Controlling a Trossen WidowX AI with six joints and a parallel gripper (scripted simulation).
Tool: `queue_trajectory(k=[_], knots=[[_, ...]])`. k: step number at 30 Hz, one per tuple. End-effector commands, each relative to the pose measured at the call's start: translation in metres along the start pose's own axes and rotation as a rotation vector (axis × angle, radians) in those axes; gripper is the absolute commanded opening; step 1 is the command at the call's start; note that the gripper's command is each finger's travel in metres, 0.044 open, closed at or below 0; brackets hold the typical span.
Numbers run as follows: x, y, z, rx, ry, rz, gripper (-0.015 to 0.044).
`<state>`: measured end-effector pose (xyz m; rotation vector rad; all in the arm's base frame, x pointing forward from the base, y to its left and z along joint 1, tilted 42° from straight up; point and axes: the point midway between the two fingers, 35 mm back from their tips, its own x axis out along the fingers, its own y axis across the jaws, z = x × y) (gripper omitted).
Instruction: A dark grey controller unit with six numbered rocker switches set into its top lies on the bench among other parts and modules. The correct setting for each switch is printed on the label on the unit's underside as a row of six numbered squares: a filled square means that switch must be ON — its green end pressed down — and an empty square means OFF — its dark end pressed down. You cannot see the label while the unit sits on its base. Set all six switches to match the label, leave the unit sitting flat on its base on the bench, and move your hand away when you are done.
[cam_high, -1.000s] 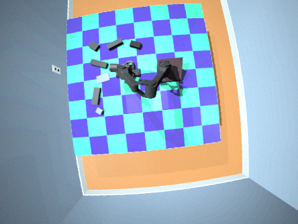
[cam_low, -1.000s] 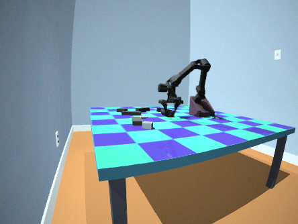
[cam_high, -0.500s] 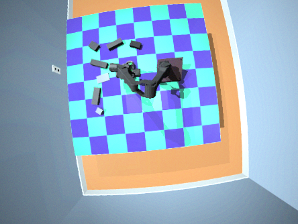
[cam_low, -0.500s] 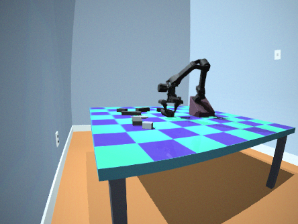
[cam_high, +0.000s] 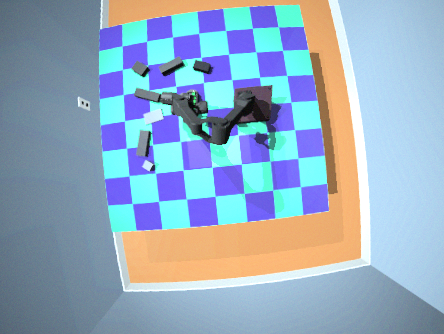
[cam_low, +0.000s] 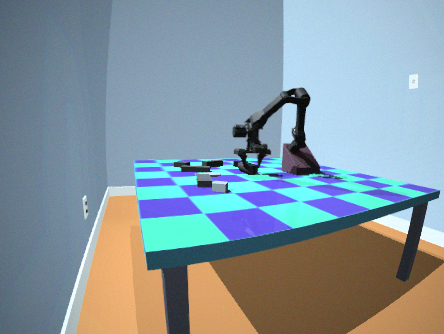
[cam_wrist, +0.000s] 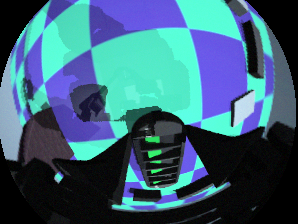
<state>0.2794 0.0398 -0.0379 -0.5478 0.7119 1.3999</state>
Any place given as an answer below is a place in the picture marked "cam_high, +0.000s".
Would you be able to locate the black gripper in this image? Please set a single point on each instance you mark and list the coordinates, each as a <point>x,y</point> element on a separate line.
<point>202,107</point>

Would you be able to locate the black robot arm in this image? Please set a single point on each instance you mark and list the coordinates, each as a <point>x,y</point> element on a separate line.
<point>221,128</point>

